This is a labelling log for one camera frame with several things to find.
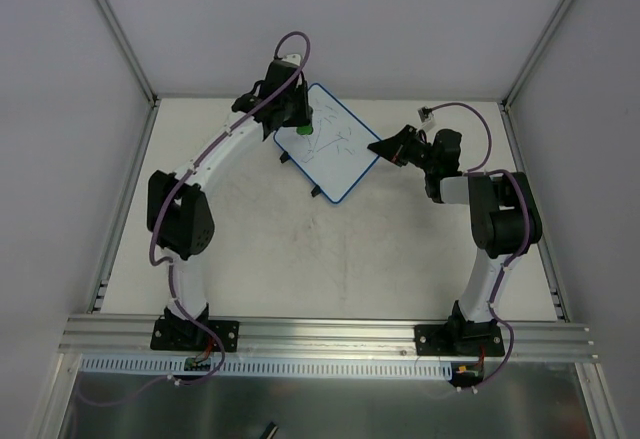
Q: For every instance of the blue framed whiteboard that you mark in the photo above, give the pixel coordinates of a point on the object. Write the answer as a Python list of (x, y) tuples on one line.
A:
[(335, 157)]

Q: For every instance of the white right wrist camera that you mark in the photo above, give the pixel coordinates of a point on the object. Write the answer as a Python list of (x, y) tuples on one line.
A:
[(427, 119)]

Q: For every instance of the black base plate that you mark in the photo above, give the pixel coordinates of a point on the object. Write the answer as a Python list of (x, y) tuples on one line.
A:
[(471, 340), (183, 336)]

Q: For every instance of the left aluminium side rail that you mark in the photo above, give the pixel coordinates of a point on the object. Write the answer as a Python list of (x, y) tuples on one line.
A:
[(116, 228)]

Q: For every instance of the aluminium front rail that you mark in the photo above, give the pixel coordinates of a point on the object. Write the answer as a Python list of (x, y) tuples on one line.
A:
[(326, 338)]

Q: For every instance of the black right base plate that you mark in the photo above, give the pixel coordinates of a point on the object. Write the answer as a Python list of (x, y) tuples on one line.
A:
[(471, 340)]

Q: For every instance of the small black object at bottom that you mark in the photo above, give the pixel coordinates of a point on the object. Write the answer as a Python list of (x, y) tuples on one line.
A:
[(270, 431)]

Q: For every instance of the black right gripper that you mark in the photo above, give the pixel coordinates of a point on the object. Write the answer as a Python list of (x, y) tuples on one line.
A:
[(404, 143)]

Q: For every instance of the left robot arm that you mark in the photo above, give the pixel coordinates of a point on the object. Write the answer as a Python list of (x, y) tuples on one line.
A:
[(179, 211)]

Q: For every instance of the slotted cable duct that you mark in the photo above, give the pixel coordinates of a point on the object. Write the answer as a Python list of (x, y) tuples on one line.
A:
[(269, 367)]

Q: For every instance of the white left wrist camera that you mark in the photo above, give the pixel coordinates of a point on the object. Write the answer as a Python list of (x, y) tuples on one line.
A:
[(295, 59)]

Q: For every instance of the green whiteboard eraser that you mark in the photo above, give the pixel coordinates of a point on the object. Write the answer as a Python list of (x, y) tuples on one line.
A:
[(305, 130)]

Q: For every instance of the right aluminium frame post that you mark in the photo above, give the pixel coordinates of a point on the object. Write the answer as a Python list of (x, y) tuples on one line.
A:
[(551, 27)]

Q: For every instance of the aluminium frame post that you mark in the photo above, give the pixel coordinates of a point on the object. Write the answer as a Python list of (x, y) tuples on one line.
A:
[(551, 27), (117, 33)]

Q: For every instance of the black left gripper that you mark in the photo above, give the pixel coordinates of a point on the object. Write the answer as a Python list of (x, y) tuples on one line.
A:
[(289, 116)]

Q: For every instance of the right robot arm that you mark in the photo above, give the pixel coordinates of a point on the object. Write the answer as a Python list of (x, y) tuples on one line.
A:
[(504, 223)]

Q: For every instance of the left aluminium frame post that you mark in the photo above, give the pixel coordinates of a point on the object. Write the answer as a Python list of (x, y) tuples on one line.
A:
[(117, 33)]

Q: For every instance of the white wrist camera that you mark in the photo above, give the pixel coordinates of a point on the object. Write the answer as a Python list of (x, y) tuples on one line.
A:
[(427, 119), (295, 59)]

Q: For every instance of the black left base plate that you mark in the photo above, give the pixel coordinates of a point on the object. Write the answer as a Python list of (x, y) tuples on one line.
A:
[(183, 336)]

